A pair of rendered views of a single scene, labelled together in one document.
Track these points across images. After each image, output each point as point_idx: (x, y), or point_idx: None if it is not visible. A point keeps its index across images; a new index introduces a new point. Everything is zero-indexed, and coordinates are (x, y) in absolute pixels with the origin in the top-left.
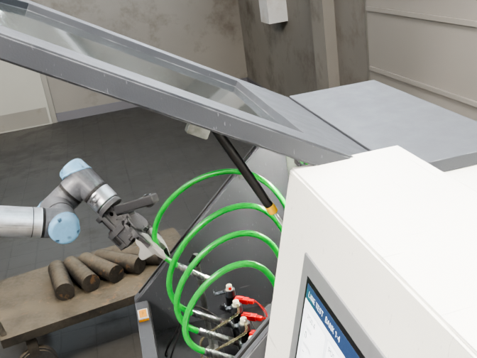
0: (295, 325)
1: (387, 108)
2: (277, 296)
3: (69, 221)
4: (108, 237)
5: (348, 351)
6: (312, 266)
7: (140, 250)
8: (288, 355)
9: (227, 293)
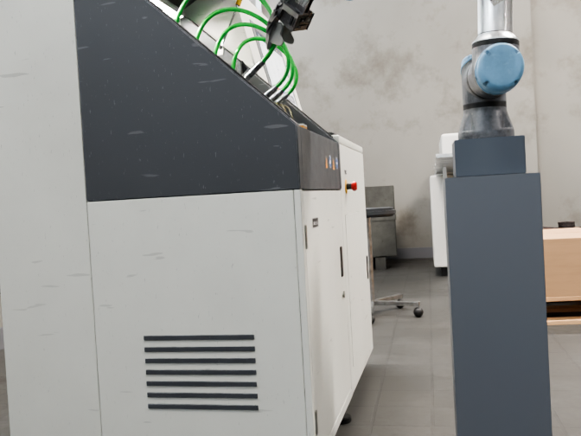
0: (261, 54)
1: None
2: (252, 51)
3: None
4: (314, 14)
5: None
6: (253, 22)
7: (291, 34)
8: (264, 73)
9: None
